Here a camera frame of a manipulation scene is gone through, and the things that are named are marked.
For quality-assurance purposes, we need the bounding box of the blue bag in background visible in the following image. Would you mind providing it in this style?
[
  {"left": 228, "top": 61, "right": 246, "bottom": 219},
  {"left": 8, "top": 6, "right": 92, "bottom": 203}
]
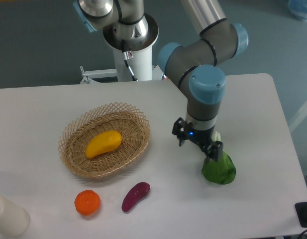
[{"left": 288, "top": 0, "right": 307, "bottom": 22}]

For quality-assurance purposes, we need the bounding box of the white frame at right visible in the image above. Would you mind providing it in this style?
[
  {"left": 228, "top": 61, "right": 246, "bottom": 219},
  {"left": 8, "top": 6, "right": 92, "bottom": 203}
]
[{"left": 289, "top": 100, "right": 307, "bottom": 133}]

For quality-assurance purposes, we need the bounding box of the green bok choy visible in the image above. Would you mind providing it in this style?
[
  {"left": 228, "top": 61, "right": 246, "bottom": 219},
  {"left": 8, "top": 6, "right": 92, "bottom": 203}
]
[{"left": 202, "top": 131, "right": 236, "bottom": 185}]

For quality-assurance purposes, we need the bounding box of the woven wicker basket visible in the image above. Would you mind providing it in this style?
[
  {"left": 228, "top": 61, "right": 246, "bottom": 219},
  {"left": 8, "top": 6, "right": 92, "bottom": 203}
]
[{"left": 58, "top": 103, "right": 150, "bottom": 178}]

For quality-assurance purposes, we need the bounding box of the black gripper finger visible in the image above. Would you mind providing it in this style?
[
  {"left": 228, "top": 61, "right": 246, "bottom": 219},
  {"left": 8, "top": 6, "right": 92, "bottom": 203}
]
[
  {"left": 203, "top": 140, "right": 223, "bottom": 163},
  {"left": 172, "top": 118, "right": 188, "bottom": 146}
]

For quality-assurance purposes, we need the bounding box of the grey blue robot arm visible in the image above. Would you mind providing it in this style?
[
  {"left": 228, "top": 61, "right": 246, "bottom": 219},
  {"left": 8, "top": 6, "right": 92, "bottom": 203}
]
[{"left": 73, "top": 0, "right": 248, "bottom": 161}]

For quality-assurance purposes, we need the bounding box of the orange tangerine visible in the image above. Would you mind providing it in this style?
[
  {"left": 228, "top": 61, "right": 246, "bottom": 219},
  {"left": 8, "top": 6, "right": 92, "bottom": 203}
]
[{"left": 74, "top": 190, "right": 101, "bottom": 216}]

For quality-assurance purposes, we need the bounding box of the yellow mango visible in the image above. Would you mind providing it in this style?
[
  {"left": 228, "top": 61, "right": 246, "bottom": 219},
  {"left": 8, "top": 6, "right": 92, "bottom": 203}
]
[{"left": 85, "top": 130, "right": 122, "bottom": 159}]

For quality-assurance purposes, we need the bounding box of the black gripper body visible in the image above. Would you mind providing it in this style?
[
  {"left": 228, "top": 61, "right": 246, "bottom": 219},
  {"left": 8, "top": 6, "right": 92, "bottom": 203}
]
[{"left": 184, "top": 122, "right": 215, "bottom": 152}]

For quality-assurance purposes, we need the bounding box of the black device at edge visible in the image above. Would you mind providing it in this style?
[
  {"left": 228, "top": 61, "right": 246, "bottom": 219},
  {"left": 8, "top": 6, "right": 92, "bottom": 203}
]
[{"left": 295, "top": 202, "right": 307, "bottom": 228}]

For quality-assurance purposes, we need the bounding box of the cream cylindrical bottle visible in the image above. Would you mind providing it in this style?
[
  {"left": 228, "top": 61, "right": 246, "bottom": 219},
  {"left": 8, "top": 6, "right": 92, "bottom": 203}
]
[{"left": 0, "top": 195, "right": 30, "bottom": 237}]

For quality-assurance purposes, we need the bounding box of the purple sweet potato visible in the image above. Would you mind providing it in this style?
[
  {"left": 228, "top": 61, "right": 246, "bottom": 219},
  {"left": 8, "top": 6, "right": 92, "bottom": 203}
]
[{"left": 121, "top": 182, "right": 151, "bottom": 213}]

